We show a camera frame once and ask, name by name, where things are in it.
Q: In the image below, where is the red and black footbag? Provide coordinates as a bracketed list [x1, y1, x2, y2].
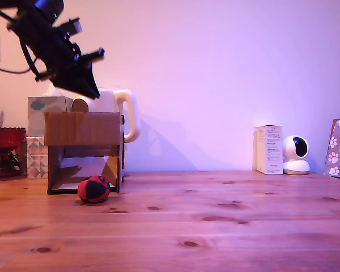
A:
[77, 175, 111, 204]

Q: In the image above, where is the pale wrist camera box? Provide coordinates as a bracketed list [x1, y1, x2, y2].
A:
[56, 17, 83, 37]

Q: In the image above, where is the cloud print tissue box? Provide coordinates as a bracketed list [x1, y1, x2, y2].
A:
[27, 96, 74, 137]

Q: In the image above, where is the triangle pattern small box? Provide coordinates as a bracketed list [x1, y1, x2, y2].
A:
[26, 136, 49, 179]

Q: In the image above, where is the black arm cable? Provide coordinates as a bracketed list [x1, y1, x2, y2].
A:
[0, 39, 40, 75]

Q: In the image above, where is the cardboard dice tower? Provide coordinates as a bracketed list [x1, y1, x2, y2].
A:
[44, 111, 126, 196]

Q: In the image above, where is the white electric kettle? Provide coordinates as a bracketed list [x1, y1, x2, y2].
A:
[71, 87, 142, 143]

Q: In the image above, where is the white printed carton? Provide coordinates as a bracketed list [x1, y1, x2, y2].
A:
[254, 125, 284, 175]

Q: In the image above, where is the small white round camera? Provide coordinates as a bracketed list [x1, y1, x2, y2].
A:
[282, 135, 311, 175]

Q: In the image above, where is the red glass pedestal bowl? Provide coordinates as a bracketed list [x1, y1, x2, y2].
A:
[0, 127, 27, 179]

